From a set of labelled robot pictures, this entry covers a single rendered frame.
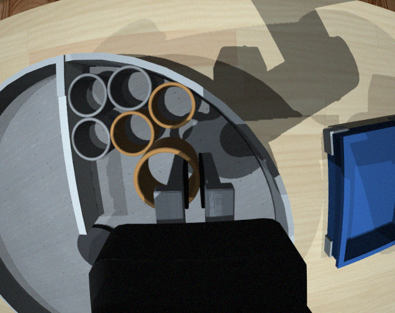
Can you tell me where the bronze bushing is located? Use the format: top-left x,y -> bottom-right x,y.
134,137 -> 200,208
148,82 -> 196,129
111,109 -> 160,157

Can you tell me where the grey round turntable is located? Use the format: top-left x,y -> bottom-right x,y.
0,53 -> 294,313

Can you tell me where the blue open-top crate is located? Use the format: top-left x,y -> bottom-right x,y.
327,120 -> 395,269

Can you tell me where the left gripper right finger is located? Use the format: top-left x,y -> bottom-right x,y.
199,152 -> 235,222

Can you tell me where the grey metal bushing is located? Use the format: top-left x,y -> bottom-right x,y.
68,73 -> 115,117
71,114 -> 116,161
107,65 -> 158,111

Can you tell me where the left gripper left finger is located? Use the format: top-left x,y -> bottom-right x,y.
153,154 -> 189,224

